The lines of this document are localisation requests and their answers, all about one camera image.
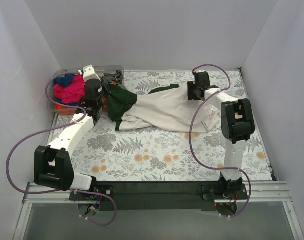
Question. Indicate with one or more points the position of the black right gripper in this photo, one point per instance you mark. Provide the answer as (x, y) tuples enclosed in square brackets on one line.
[(192, 90)]

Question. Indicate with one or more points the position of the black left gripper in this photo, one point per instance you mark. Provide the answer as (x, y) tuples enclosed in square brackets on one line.
[(107, 81)]

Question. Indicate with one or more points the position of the white and green t-shirt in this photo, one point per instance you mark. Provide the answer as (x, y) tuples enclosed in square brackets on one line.
[(166, 108)]

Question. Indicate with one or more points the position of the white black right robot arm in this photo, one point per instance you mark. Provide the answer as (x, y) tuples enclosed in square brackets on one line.
[(237, 126)]

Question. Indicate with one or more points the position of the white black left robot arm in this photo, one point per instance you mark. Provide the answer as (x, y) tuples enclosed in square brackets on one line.
[(52, 163)]

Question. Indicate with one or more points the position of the pink t-shirt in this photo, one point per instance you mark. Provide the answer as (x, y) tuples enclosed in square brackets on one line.
[(72, 93)]

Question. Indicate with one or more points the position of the clear plastic bin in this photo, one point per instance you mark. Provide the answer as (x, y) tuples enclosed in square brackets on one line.
[(100, 70)]

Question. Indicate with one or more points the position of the orange t-shirt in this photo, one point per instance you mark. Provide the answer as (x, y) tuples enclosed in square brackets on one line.
[(58, 107)]

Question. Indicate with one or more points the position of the navy blue t-shirt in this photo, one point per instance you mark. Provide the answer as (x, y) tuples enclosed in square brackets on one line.
[(63, 81)]

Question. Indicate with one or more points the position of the grey t-shirt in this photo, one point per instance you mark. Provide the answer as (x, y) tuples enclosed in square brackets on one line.
[(113, 78)]

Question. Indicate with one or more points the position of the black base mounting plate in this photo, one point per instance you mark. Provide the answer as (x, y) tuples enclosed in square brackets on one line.
[(164, 195)]

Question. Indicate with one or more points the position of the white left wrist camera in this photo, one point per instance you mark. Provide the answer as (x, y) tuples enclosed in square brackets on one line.
[(88, 73)]

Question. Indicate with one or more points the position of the aluminium frame rail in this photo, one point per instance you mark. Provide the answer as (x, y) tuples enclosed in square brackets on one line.
[(57, 196)]

